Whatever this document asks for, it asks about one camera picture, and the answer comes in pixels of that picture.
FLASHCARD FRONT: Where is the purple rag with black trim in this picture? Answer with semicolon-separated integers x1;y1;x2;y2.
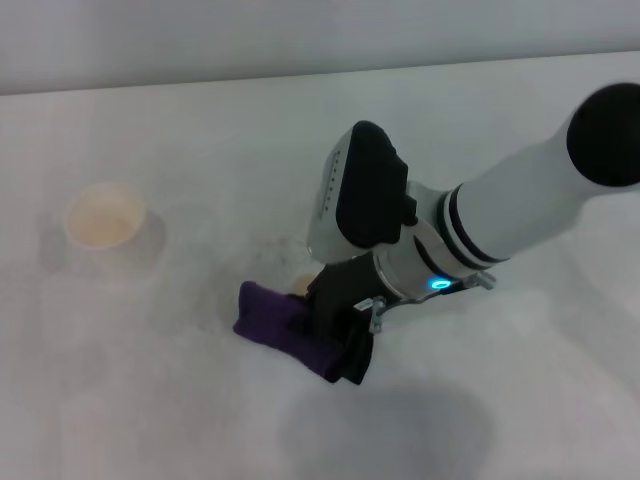
232;279;375;387

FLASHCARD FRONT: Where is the white black wrist camera housing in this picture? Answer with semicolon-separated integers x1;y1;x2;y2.
305;119;420;264

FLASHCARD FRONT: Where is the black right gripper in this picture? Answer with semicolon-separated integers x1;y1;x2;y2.
305;253;390;351

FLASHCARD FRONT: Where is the white paper cup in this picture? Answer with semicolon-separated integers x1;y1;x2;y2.
64;182;148;251

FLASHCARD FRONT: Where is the brown water stain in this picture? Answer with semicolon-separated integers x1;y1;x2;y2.
291;272;321;297

